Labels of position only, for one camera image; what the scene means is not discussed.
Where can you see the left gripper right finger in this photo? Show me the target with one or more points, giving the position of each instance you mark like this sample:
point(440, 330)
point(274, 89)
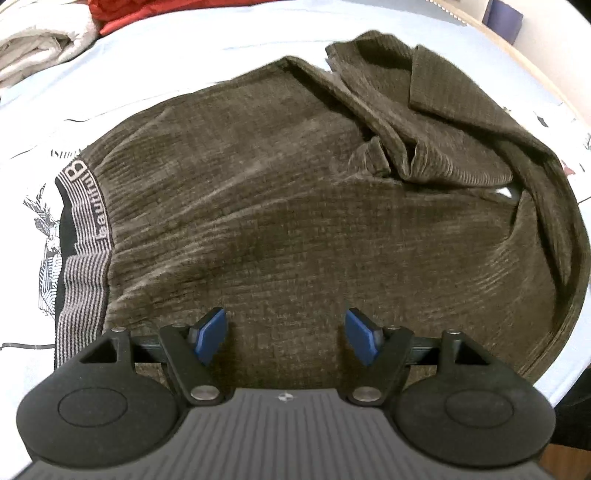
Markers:
point(449, 397)

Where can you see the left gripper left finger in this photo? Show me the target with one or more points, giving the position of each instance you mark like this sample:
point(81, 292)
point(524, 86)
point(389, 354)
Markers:
point(122, 396)

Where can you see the olive corduroy pants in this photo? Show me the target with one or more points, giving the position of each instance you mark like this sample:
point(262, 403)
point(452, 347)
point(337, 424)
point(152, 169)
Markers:
point(390, 182)

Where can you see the grey white printed bedsheet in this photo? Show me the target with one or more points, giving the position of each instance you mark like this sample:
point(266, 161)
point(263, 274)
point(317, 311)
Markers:
point(48, 118)

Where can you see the cream folded blanket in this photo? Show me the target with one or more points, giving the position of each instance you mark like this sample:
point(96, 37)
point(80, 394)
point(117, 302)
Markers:
point(37, 35)

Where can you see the purple bag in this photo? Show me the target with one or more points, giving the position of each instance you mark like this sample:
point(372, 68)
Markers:
point(503, 20)

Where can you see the red folded blanket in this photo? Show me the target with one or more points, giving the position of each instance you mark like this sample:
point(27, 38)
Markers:
point(113, 15)

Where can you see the wooden bed frame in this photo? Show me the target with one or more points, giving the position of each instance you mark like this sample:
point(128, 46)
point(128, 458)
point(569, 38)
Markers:
point(553, 44)

